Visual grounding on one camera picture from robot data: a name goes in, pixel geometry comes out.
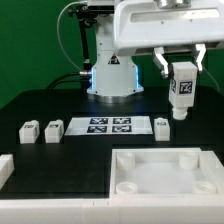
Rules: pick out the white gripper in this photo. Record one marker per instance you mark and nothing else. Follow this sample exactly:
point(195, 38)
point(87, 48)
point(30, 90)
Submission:
point(141, 25)

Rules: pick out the white square tabletop part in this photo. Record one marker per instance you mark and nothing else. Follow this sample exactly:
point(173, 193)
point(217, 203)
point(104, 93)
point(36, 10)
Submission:
point(165, 172)

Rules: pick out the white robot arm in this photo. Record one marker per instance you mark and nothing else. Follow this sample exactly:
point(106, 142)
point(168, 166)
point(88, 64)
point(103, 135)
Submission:
point(114, 78)

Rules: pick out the white tag sheet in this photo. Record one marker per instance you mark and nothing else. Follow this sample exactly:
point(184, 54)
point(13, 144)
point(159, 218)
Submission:
point(130, 125)

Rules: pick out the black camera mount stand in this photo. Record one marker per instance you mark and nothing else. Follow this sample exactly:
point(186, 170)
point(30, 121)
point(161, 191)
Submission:
point(86, 19)

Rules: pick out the white obstacle fence wall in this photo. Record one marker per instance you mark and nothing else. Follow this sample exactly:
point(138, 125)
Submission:
point(197, 209)

